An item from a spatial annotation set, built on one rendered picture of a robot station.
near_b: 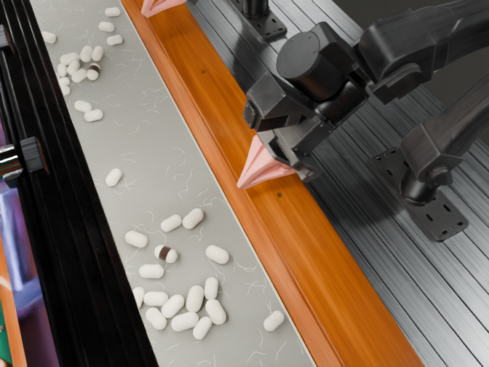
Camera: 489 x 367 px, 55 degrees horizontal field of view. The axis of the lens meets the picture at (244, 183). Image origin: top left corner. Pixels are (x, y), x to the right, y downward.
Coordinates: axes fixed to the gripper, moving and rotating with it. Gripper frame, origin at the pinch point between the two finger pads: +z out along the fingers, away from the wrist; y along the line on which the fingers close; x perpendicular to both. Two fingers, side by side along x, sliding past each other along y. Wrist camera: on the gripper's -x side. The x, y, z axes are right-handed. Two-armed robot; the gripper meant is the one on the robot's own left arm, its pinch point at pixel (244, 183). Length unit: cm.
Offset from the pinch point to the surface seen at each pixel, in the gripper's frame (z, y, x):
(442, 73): -41, -69, 147
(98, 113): 17.4, -31.4, -1.8
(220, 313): 13.3, 12.0, 1.1
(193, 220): 11.8, -3.2, 2.7
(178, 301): 16.8, 7.9, -1.7
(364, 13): -36, -118, 143
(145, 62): 9.0, -42.8, 7.5
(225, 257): 10.4, 4.6, 4.0
